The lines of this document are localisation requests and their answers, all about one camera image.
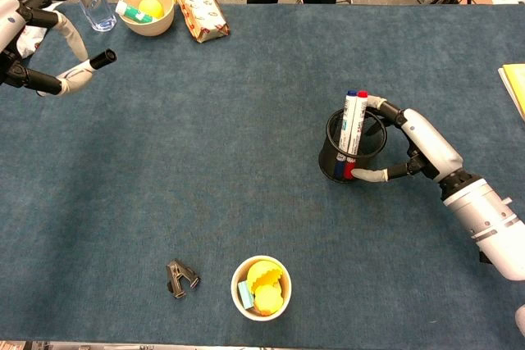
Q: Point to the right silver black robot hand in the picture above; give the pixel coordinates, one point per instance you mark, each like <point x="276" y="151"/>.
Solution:
<point x="430" y="145"/>

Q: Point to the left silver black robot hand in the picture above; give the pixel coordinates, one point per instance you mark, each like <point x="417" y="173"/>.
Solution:
<point x="10" y="26"/>

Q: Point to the red-capped white marker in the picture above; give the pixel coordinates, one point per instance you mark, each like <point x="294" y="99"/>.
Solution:
<point x="357" y="120"/>

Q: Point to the blue-capped white marker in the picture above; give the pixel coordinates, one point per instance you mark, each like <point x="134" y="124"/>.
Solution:
<point x="348" y="120"/>

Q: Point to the black-capped white marker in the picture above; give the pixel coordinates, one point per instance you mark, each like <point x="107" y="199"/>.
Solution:
<point x="102" y="59"/>

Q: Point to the black mesh pen holder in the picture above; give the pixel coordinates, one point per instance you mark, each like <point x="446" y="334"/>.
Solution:
<point x="328" y="157"/>

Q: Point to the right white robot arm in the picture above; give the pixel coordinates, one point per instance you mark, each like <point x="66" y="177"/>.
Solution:
<point x="480" y="210"/>

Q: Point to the white snack bag red print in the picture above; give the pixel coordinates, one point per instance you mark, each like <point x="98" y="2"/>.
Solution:
<point x="30" y="40"/>

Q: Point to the yellow notebook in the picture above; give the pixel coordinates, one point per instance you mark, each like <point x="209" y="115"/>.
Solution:
<point x="517" y="83"/>

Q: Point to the green white glue stick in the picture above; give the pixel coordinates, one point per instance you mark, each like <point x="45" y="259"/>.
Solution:
<point x="133" y="14"/>

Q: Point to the beige bowl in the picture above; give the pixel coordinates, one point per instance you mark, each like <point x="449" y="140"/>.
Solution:
<point x="147" y="28"/>

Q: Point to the yellow ball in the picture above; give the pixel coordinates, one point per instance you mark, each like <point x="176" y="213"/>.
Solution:
<point x="152" y="6"/>

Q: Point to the cream wrapped package red print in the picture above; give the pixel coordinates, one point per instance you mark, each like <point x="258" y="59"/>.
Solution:
<point x="203" y="14"/>

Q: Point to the yellow cracked eggshell toy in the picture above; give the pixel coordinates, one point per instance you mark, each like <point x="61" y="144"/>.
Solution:
<point x="262" y="270"/>

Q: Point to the yellow round egg toy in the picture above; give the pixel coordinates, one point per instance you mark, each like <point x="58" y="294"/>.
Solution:
<point x="268" y="301"/>

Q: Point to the cream bowl with yellow toys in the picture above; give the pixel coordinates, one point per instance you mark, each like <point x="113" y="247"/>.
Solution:
<point x="236" y="305"/>

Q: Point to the black staple remover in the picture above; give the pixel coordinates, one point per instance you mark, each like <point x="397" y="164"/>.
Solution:
<point x="178" y="280"/>

